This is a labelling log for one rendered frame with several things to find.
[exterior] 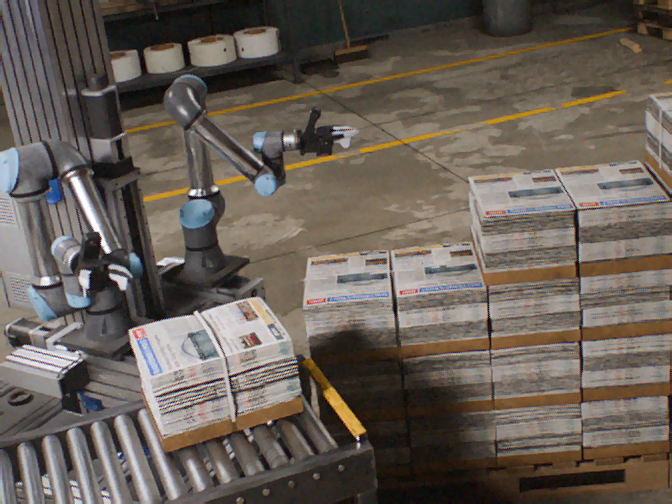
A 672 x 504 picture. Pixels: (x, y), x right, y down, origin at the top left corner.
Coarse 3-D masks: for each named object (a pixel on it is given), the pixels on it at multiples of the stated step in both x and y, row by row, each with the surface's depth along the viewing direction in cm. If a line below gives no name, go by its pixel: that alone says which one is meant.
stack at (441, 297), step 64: (384, 256) 353; (448, 256) 347; (320, 320) 328; (384, 320) 328; (448, 320) 329; (512, 320) 328; (576, 320) 328; (640, 320) 328; (384, 384) 337; (448, 384) 337; (512, 384) 338; (576, 384) 338; (640, 384) 338; (384, 448) 349; (448, 448) 348; (512, 448) 348; (576, 448) 348
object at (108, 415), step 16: (304, 384) 301; (96, 416) 283; (112, 416) 282; (32, 432) 279; (48, 432) 278; (64, 432) 279; (112, 432) 284; (0, 448) 274; (16, 448) 275; (64, 448) 280; (16, 464) 277; (16, 480) 279
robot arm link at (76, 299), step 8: (64, 280) 283; (72, 280) 282; (64, 288) 285; (72, 288) 283; (72, 296) 284; (80, 296) 284; (88, 296) 286; (72, 304) 286; (80, 304) 285; (88, 304) 287
